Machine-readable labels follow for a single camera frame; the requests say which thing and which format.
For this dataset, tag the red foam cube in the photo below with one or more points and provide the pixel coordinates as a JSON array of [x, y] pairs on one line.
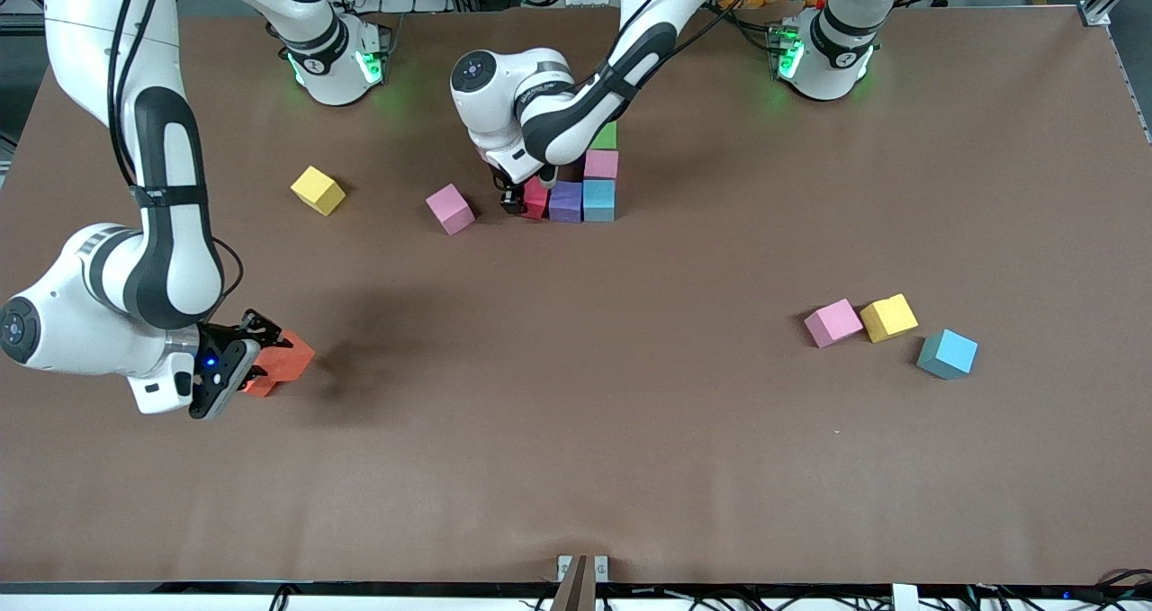
[[537, 202]]

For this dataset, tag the silver metal bracket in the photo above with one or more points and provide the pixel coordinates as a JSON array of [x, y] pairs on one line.
[[564, 568]]

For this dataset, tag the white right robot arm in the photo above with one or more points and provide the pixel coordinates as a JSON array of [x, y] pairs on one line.
[[90, 17]]

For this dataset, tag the yellow foam cube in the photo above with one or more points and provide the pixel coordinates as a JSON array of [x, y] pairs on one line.
[[888, 318], [318, 190]]

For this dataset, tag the pink foam cube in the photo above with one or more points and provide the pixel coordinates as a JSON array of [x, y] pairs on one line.
[[450, 209], [601, 163], [832, 322]]

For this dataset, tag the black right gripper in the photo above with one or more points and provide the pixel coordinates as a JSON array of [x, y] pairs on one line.
[[245, 330]]

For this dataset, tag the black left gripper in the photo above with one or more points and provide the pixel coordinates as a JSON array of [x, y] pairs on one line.
[[511, 199]]

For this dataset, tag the brown post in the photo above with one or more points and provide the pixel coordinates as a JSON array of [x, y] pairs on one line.
[[576, 588]]

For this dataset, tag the cyan foam cube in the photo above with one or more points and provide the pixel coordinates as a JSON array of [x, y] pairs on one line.
[[598, 201], [947, 354]]

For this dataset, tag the white label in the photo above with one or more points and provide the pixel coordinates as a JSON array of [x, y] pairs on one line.
[[904, 597]]

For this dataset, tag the green foam cube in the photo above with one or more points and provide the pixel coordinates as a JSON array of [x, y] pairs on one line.
[[607, 139]]

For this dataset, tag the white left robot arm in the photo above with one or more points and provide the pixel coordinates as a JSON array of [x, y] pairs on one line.
[[504, 80]]

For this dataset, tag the purple foam cube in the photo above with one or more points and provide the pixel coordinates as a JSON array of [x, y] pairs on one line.
[[565, 202]]

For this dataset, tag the orange foam cube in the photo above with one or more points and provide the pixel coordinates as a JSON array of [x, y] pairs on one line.
[[261, 389], [295, 361]]

